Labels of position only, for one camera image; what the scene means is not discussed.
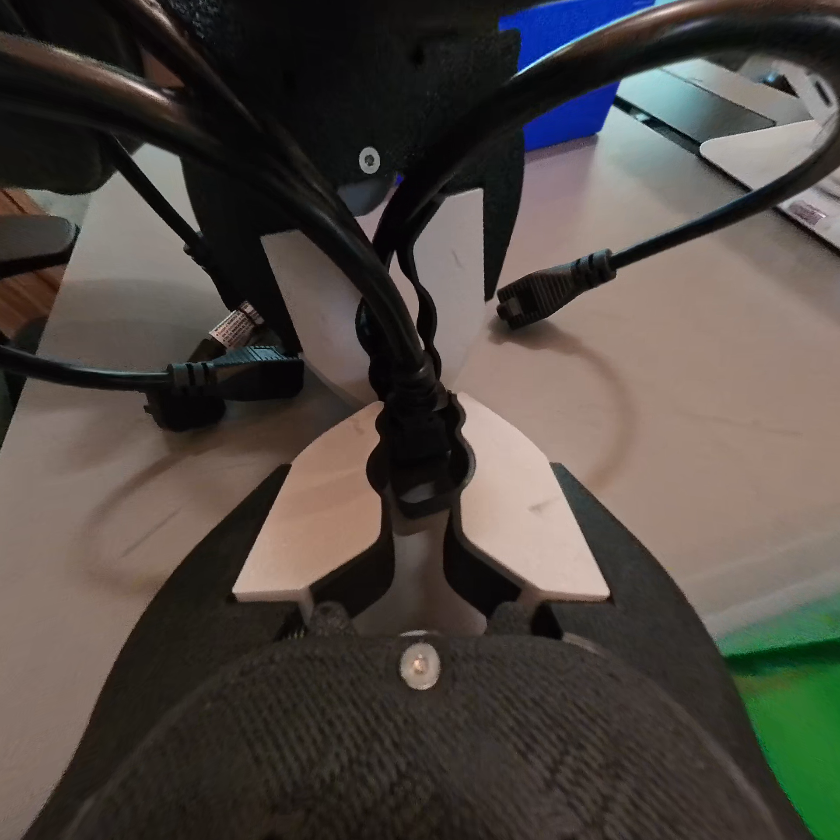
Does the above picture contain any black power cord with connector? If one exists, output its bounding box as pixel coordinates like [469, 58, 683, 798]
[374, 0, 840, 329]

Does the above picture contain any black power plug with cable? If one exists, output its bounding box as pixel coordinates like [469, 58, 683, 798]
[0, 29, 467, 519]

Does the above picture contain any black chair armrest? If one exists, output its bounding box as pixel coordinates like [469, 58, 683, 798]
[0, 215, 81, 266]

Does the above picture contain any green mat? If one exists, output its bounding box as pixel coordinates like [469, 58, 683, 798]
[718, 610, 840, 840]

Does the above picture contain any blue plastic bin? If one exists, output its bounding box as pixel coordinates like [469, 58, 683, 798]
[499, 0, 621, 152]

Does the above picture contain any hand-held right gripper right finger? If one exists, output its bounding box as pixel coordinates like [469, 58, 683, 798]
[445, 390, 613, 618]

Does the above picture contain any grey laptop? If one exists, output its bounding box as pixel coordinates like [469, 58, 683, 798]
[699, 56, 840, 250]

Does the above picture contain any black straight plug with cable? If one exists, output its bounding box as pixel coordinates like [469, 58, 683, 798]
[0, 341, 306, 404]

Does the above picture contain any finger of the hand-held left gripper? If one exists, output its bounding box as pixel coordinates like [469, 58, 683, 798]
[260, 230, 388, 404]
[397, 189, 489, 389]

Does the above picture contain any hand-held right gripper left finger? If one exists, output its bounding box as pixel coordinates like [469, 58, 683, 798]
[233, 400, 396, 618]

